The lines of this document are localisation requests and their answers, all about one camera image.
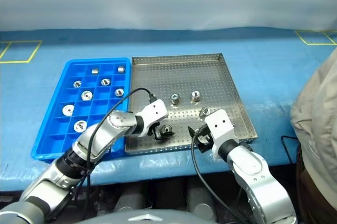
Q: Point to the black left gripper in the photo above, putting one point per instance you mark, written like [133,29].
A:
[154,130]

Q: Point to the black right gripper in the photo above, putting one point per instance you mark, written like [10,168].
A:
[204,137]

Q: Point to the metal roller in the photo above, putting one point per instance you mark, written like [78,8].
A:
[166,129]
[77,84]
[195,95]
[105,81]
[119,92]
[80,126]
[95,71]
[68,110]
[203,112]
[174,99]
[86,95]
[121,69]

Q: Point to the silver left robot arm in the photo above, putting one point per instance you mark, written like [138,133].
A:
[100,142]

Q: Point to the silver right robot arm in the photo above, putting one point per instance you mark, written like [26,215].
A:
[252,171]

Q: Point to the perforated steel tray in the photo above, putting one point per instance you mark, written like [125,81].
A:
[184,76]

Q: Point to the blue plastic compartment tray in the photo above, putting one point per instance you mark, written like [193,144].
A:
[59,129]

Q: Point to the dark rounded shape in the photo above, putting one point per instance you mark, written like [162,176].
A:
[130,197]
[200,199]

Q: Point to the grey robot torso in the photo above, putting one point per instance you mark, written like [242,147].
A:
[147,218]

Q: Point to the person in beige jacket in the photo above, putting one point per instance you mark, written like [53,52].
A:
[318,118]

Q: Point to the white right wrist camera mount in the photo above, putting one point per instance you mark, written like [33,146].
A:
[219,125]

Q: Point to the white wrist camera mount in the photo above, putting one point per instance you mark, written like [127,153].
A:
[154,112]
[219,125]

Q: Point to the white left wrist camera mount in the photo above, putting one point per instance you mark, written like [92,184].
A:
[154,112]

